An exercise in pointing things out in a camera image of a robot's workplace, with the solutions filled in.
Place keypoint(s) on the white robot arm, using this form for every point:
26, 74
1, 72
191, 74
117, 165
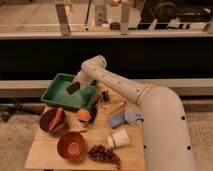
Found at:
165, 130

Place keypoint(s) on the dark eraser block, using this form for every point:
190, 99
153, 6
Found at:
73, 88

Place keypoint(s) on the wooden board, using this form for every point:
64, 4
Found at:
43, 152

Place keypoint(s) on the bunch of dark grapes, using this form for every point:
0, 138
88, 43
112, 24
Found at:
100, 153

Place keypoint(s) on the white plastic cup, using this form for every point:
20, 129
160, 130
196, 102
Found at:
118, 138

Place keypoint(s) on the orange-brown bowl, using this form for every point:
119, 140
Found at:
71, 145

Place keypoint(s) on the small orange fruit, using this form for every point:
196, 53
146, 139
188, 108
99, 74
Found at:
83, 115

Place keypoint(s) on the orange carrot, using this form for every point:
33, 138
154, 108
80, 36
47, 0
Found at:
56, 119

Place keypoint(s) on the dark purple bowl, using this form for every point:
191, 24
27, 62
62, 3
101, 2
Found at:
47, 118

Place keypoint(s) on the black-handled utensil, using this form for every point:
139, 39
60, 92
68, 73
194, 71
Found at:
93, 109

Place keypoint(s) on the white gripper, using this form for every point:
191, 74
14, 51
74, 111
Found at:
83, 79

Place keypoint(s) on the blue sponge block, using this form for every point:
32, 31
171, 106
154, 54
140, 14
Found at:
116, 120

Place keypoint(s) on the small dark brush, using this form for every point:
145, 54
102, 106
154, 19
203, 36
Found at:
105, 96

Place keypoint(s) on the grey-blue cloth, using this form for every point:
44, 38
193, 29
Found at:
132, 116

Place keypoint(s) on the green plastic tray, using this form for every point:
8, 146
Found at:
57, 95

